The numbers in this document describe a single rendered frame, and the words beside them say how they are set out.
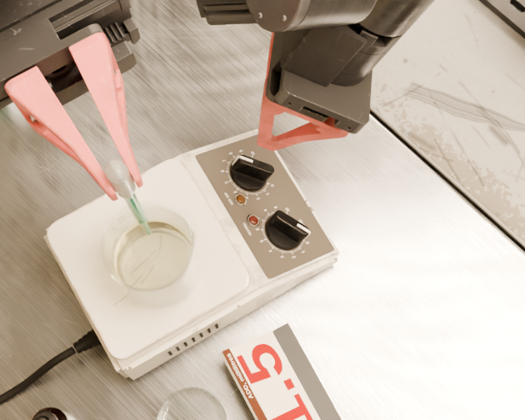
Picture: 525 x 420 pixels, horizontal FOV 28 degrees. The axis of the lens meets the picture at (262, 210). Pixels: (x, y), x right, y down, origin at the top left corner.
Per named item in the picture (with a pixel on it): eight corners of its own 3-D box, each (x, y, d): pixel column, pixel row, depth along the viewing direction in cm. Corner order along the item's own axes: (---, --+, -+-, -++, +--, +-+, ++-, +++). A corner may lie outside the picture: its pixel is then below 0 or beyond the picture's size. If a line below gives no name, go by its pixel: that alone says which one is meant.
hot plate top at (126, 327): (180, 155, 82) (179, 152, 81) (257, 286, 79) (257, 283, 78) (43, 230, 80) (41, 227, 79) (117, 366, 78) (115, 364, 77)
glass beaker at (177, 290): (142, 327, 78) (126, 308, 70) (103, 254, 79) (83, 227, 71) (224, 283, 79) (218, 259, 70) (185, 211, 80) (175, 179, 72)
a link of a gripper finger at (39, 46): (169, 145, 53) (84, -2, 55) (44, 213, 52) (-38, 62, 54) (181, 181, 60) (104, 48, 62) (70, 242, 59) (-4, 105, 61)
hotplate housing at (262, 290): (262, 135, 90) (260, 102, 83) (341, 262, 87) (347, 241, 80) (33, 262, 88) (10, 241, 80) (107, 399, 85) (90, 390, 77)
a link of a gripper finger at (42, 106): (190, 134, 53) (104, -13, 55) (66, 202, 53) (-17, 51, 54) (199, 171, 60) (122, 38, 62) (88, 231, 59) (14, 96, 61)
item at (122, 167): (131, 201, 58) (119, 179, 54) (120, 181, 59) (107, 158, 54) (142, 195, 58) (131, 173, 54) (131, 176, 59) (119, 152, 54)
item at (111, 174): (122, 180, 59) (110, 157, 54) (132, 199, 58) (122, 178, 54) (112, 186, 59) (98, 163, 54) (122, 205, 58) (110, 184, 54)
